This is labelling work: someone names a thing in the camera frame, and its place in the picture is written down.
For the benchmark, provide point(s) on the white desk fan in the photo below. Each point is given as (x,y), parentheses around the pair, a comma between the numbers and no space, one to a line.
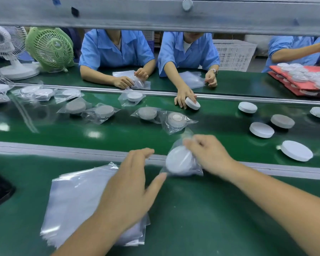
(5,50)

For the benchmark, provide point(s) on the silver wristwatch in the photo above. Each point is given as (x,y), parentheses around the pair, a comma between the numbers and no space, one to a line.
(213,71)

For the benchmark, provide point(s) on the row of bagged round discs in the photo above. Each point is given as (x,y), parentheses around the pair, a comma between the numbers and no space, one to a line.
(104,111)

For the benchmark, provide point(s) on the round grey knob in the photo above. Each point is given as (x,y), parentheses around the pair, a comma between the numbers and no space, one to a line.
(187,4)

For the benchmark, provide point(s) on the person's left hand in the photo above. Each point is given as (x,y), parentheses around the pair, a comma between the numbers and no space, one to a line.
(125,191)

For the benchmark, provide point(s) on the person's right hand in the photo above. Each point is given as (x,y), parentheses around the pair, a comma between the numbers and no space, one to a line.
(216,157)

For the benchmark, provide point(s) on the pile of discs on trays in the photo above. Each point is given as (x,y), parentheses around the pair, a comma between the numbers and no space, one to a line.
(306,75)

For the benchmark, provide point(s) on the green desk fan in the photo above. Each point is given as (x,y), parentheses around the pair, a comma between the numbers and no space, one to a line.
(50,47)

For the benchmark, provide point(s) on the green conveyor belt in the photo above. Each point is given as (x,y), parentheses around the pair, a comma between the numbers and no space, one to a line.
(218,130)

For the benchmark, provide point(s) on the clear plastic bag pile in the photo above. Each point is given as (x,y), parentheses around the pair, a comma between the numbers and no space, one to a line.
(190,79)
(124,73)

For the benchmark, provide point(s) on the grey metal overhead beam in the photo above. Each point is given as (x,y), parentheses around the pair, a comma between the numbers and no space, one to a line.
(122,15)

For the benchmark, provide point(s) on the stack of clear plastic bags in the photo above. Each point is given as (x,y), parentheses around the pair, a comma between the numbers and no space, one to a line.
(74,194)

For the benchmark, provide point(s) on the person's right forearm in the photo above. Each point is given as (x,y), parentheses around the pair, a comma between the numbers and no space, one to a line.
(282,207)

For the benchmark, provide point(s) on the person's right fingers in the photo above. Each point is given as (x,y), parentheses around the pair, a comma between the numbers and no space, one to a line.
(197,146)

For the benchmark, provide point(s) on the person's left thumb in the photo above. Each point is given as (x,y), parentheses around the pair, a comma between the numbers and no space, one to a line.
(156,186)

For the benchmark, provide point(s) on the grey-faced round disc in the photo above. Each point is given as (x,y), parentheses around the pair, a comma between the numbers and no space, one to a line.
(282,121)

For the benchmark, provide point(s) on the person's left forearm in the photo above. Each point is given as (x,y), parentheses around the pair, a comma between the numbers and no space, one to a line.
(90,237)

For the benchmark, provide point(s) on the white plastic crate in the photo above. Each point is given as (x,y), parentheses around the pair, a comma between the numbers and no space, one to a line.
(234,54)

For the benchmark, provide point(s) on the stack of red trays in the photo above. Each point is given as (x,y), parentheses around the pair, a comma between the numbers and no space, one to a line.
(278,73)

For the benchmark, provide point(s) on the metal conveyor side rail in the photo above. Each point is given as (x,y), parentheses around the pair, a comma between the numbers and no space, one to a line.
(69,153)
(229,97)

